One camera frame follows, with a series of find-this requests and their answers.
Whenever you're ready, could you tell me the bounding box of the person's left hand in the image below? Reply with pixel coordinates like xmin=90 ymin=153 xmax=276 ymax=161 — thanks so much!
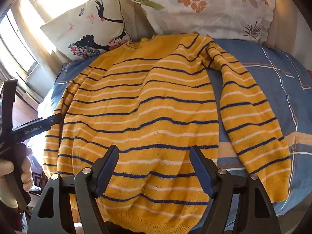
xmin=0 ymin=143 xmax=34 ymax=209

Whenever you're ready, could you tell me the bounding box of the window frame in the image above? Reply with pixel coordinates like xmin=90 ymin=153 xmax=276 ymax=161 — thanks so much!
xmin=0 ymin=7 xmax=41 ymax=83

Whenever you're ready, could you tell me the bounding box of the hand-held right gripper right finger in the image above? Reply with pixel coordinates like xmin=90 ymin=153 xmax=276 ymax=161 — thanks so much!
xmin=190 ymin=145 xmax=278 ymax=234

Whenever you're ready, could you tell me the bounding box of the beige curtain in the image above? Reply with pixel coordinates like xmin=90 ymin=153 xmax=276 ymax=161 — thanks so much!
xmin=11 ymin=0 xmax=156 ymax=64

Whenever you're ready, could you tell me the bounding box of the yellow striped sweater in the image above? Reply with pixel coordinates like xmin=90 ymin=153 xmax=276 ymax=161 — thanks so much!
xmin=43 ymin=34 xmax=291 ymax=234

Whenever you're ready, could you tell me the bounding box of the blue plaid bed sheet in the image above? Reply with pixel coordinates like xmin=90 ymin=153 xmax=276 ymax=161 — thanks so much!
xmin=31 ymin=38 xmax=312 ymax=232

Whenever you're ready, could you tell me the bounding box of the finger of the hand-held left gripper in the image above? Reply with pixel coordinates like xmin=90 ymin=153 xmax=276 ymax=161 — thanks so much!
xmin=41 ymin=113 xmax=63 ymax=129

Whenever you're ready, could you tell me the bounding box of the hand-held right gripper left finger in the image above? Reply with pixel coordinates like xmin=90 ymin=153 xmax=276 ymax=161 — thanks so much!
xmin=30 ymin=144 xmax=120 ymax=234

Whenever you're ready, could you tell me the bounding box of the leaf print pillow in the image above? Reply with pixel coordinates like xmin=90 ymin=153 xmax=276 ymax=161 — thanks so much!
xmin=126 ymin=0 xmax=276 ymax=45

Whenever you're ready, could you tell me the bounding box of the cushion with silhouette print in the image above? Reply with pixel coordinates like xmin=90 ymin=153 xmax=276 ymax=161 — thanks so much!
xmin=40 ymin=0 xmax=132 ymax=62

